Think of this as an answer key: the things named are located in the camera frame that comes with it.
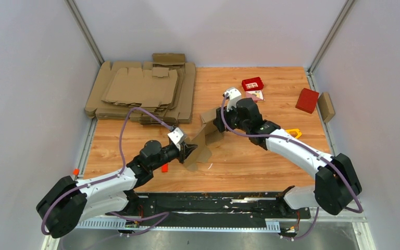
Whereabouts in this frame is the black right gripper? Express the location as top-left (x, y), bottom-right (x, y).
top-left (214, 101), bottom-right (249, 133)

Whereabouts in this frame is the clear case with shapes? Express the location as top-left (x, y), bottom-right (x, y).
top-left (245, 90), bottom-right (265, 103)

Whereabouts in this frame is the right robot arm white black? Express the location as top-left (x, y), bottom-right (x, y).
top-left (214, 94), bottom-right (364, 218)

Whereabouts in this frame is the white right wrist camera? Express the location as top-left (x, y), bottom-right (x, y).
top-left (223, 87), bottom-right (242, 111)

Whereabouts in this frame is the small brown cardboard box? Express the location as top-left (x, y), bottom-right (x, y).
top-left (317, 92), bottom-right (335, 123)

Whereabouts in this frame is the red box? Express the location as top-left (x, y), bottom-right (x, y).
top-left (295, 88), bottom-right (319, 114)

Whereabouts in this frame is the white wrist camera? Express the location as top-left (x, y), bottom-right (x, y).
top-left (167, 127), bottom-right (187, 151)
top-left (223, 87), bottom-right (242, 111)

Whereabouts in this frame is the small red block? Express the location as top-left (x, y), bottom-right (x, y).
top-left (161, 164), bottom-right (169, 173)

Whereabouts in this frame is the red plastic basket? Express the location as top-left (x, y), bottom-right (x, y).
top-left (241, 77), bottom-right (264, 91)

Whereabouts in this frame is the small orange clip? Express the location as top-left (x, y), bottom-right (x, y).
top-left (72, 169), bottom-right (80, 176)

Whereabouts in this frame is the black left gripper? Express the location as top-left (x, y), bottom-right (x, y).
top-left (151, 140), bottom-right (198, 171)

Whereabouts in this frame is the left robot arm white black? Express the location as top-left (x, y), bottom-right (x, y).
top-left (36, 140), bottom-right (198, 239)

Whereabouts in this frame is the stack of flat cardboard blanks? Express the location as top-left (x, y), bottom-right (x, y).
top-left (84, 53), bottom-right (196, 125)

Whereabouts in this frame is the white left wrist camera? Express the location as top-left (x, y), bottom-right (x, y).
top-left (167, 127), bottom-right (187, 151)

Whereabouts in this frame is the yellow triangular plastic frame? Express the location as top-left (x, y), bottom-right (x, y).
top-left (286, 129), bottom-right (303, 139)

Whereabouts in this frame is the aluminium frame rail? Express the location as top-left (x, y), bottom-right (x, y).
top-left (43, 207), bottom-right (376, 249)

